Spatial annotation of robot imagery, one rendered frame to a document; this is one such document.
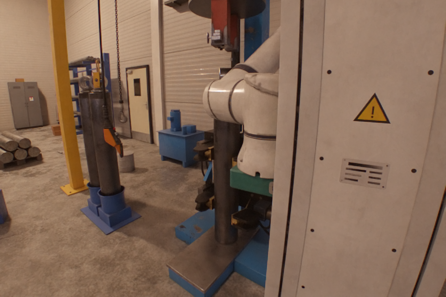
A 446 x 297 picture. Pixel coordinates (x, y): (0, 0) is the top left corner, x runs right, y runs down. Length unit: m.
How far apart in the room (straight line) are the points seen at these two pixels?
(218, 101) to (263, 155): 0.24
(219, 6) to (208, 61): 2.92
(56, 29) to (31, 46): 8.26
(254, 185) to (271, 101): 0.24
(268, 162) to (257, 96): 0.18
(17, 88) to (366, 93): 11.05
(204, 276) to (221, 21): 1.79
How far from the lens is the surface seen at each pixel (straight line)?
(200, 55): 4.52
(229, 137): 1.58
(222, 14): 1.48
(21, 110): 11.11
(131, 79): 6.51
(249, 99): 0.57
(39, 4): 12.39
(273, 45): 0.88
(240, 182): 0.63
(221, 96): 0.67
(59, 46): 3.61
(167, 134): 4.24
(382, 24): 0.44
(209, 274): 1.82
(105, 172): 2.50
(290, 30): 0.44
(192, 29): 4.77
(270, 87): 0.55
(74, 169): 3.74
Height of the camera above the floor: 1.49
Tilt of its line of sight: 11 degrees down
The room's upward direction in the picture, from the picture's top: straight up
